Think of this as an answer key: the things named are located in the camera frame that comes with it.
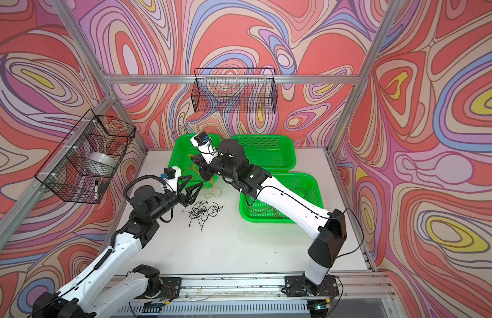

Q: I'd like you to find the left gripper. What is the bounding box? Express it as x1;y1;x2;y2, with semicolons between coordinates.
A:
147;175;202;223

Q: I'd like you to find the black cable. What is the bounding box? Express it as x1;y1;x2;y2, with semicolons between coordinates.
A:
181;199;225;232

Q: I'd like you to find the orange cable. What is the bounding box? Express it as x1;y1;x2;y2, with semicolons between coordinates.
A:
181;150;223;200

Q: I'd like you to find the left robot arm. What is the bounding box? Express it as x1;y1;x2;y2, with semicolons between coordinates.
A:
31;168;203;317

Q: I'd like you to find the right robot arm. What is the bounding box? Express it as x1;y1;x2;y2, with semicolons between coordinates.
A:
190;132;347;297

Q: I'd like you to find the left green basket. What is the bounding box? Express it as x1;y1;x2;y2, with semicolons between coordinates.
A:
169;133;218;189

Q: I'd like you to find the green basket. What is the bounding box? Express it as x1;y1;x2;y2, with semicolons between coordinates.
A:
232;135;296;172
238;171;325;224
169;133;218;189

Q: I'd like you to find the rear right green basket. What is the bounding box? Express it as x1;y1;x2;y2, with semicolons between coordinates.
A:
232;135;296;172

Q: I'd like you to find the black marker pen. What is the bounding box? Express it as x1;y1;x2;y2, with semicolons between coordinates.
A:
94;179;100;203

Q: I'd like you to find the front green basket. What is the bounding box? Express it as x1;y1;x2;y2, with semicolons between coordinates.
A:
238;171;325;224

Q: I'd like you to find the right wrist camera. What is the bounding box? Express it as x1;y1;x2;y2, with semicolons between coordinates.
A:
191;132;219;164

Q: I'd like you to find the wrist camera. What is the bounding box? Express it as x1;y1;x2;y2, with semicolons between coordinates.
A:
161;166;182;193
191;132;219;164

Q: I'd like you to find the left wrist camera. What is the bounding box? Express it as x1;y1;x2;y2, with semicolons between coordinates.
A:
161;166;182;193

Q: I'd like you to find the rear black wire basket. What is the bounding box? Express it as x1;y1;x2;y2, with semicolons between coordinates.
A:
191;67;278;114

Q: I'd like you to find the black wire basket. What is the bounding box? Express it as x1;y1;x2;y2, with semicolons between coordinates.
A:
191;67;278;114
35;110;136;204

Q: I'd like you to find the left black wire basket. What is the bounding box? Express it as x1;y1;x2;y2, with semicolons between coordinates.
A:
35;110;136;204

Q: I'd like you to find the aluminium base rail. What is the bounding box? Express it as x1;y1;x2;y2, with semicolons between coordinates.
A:
70;272;394;309

